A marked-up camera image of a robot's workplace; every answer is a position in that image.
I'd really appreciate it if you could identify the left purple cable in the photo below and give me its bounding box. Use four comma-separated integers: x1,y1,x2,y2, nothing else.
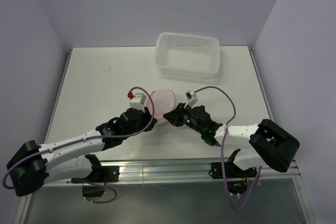
2,86,155,190

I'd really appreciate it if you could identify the aluminium rail frame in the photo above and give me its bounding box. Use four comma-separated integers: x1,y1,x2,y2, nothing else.
45,158,301,187

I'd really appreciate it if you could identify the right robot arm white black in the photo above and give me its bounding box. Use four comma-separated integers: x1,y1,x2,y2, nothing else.
163,103,300,177

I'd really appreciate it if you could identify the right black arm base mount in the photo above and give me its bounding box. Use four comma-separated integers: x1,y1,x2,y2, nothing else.
208,162,257,195

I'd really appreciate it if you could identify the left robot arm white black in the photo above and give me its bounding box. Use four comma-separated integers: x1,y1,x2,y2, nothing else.
2,108,157,197

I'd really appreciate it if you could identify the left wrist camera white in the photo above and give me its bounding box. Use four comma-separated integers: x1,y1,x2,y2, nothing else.
128,92,146,112

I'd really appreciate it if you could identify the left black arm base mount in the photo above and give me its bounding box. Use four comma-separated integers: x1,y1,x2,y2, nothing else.
70,165,121,198

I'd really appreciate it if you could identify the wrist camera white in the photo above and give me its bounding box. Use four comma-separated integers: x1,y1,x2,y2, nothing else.
128,92,146,112
184,90,198,108

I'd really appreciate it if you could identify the white plastic perforated basket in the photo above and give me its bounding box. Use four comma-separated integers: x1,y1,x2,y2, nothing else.
153,32,221,79

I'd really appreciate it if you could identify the white mesh laundry bag pink zipper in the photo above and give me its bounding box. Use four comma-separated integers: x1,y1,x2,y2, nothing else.
150,89,177,124

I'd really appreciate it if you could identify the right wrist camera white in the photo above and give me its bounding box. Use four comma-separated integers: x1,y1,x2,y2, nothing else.
184,90,198,108

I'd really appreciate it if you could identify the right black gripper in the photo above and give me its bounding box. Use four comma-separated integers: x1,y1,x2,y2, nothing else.
163,102,204,134

